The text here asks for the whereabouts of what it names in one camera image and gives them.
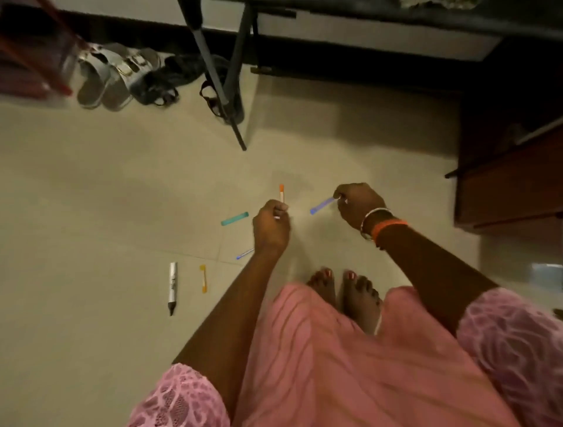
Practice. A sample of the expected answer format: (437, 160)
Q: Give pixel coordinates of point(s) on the person's left hand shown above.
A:
(270, 231)

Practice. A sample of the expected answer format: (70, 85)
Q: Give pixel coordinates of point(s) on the person's right hand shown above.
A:
(360, 203)

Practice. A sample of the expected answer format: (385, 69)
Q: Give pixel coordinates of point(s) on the person's left fingers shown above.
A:
(275, 207)

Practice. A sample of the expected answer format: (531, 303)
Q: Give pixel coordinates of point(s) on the person's right fingers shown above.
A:
(341, 195)

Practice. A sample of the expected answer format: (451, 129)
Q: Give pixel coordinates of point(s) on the orange capped white pen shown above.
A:
(281, 191)

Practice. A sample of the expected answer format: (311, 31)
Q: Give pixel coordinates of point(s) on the person's left forearm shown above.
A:
(228, 321)

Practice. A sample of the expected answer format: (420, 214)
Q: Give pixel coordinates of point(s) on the person's right forearm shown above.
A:
(433, 277)

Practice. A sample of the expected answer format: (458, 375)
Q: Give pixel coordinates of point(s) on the silver bangle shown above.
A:
(374, 213)

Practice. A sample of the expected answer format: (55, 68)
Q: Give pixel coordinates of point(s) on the teal pen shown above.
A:
(234, 218)

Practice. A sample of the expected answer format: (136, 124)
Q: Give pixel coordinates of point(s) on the orange bangle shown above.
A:
(387, 225)

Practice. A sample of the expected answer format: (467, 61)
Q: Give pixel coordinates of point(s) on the thin blue pen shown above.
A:
(245, 254)

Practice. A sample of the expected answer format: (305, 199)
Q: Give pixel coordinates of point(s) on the person's left foot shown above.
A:
(323, 286)

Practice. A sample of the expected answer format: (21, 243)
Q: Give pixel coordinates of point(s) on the person's foot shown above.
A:
(323, 286)
(363, 301)

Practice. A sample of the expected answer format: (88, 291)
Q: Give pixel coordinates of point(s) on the person's right foot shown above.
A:
(363, 301)

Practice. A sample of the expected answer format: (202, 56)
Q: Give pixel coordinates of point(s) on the black sandal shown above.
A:
(169, 79)
(220, 96)

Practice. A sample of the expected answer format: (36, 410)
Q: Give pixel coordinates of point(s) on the grey marker with black tip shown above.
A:
(172, 286)

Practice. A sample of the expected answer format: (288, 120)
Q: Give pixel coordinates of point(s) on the black tripod stand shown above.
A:
(215, 83)

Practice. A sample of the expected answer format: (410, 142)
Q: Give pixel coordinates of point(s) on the brown wooden cabinet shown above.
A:
(510, 184)

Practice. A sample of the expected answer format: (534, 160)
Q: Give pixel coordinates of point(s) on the pink patterned dress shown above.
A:
(352, 378)

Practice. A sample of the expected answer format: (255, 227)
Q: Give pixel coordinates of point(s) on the black table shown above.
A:
(396, 13)

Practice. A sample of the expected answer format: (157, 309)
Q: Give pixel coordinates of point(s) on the white buckled sandal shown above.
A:
(127, 72)
(93, 79)

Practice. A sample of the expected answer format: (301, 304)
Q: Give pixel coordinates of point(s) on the light blue container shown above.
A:
(547, 277)

